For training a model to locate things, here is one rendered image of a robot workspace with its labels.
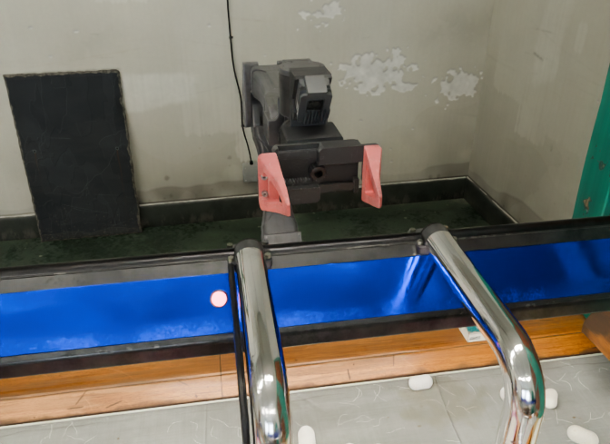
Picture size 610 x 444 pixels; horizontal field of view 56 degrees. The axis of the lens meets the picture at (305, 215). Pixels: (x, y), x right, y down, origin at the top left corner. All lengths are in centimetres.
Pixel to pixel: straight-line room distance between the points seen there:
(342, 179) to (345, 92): 200
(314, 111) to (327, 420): 41
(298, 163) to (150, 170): 207
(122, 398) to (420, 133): 226
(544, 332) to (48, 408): 73
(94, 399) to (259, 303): 52
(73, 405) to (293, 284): 49
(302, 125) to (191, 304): 32
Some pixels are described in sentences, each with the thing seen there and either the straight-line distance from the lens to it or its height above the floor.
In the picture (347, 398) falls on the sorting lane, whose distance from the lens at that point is 84.
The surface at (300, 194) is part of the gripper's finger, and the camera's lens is 66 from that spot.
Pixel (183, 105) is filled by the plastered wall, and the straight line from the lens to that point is 260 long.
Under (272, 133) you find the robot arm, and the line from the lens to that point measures 78.
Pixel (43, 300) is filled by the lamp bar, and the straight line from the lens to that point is 46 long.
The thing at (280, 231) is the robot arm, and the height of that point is 84.
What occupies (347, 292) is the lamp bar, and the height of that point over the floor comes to 108.
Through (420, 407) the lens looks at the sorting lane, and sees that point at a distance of 85.
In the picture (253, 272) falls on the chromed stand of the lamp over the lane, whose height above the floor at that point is 112.
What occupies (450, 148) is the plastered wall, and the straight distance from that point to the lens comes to 297.
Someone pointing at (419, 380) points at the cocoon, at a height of 76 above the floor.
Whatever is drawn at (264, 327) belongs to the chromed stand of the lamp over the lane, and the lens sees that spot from 35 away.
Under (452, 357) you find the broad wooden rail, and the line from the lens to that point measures 91.
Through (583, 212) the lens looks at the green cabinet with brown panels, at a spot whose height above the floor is 92.
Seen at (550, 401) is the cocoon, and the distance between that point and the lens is 88.
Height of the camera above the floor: 135
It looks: 28 degrees down
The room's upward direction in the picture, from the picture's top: straight up
